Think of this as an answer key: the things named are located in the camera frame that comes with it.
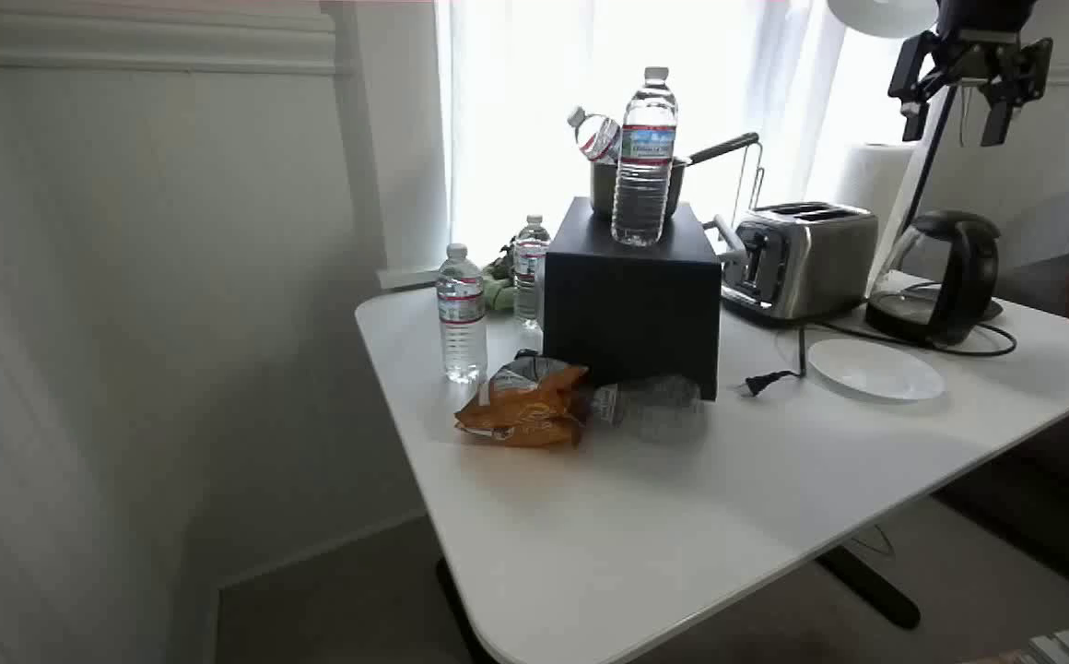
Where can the clear plastic water bottle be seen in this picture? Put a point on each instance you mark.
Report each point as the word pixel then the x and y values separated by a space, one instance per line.
pixel 531 269
pixel 645 185
pixel 462 317
pixel 596 132

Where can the orange snack bag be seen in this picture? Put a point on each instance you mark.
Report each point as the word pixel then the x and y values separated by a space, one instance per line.
pixel 528 410

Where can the white round plate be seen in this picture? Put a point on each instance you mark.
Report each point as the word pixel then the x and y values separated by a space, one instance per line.
pixel 875 370

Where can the silver two-slot toaster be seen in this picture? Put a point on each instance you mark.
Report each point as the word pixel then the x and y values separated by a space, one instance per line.
pixel 806 263

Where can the green crumpled object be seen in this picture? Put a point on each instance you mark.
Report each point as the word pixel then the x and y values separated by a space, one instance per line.
pixel 500 292

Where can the black mini oven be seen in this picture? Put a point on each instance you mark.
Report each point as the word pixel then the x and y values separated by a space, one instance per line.
pixel 627 307

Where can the white paper towel roll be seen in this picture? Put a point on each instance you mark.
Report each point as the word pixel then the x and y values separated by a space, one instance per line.
pixel 870 185

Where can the dark grey sofa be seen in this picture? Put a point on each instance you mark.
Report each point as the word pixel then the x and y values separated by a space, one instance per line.
pixel 1053 244

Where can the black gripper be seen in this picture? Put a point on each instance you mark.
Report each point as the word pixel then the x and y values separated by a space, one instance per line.
pixel 984 22

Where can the black table leg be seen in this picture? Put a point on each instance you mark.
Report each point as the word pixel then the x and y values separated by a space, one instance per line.
pixel 870 591

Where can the black glass electric kettle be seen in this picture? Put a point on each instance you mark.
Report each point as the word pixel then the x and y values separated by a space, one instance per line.
pixel 969 263

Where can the white sheer curtain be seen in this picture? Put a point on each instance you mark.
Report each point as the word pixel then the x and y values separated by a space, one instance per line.
pixel 522 97

